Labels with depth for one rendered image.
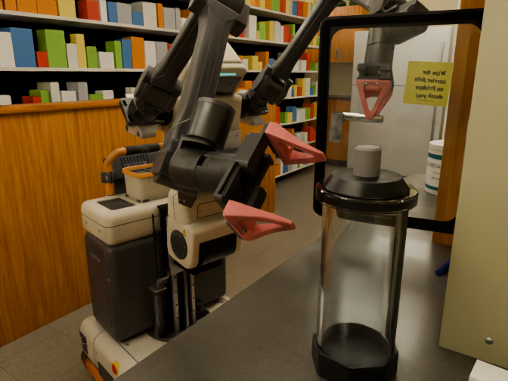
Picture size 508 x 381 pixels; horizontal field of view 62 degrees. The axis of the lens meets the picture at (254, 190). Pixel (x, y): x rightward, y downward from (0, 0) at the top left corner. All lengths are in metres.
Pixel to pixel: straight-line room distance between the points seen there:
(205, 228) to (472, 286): 0.98
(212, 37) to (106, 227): 0.95
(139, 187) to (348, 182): 1.27
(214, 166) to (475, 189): 0.31
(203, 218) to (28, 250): 1.18
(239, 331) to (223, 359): 0.06
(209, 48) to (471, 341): 0.59
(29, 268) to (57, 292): 0.23
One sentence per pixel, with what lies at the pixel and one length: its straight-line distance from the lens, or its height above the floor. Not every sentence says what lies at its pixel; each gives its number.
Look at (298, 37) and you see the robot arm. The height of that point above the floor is 1.39.
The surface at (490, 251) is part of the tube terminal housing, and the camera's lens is 0.57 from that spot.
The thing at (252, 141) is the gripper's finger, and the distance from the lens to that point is 0.53.
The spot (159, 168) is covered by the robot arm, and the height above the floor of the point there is 1.15.
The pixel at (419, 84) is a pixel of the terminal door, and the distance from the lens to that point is 0.84.
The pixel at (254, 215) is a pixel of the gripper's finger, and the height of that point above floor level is 1.13.
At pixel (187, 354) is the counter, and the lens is 0.58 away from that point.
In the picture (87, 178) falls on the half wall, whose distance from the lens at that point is 2.48.
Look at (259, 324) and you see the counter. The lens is 0.63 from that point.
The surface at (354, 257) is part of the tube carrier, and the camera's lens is 0.45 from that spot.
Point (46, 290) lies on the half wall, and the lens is 2.52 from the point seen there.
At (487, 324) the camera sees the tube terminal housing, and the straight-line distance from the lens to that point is 0.61.
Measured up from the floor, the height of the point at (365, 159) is 1.20.
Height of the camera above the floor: 1.29
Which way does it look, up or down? 15 degrees down
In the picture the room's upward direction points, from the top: straight up
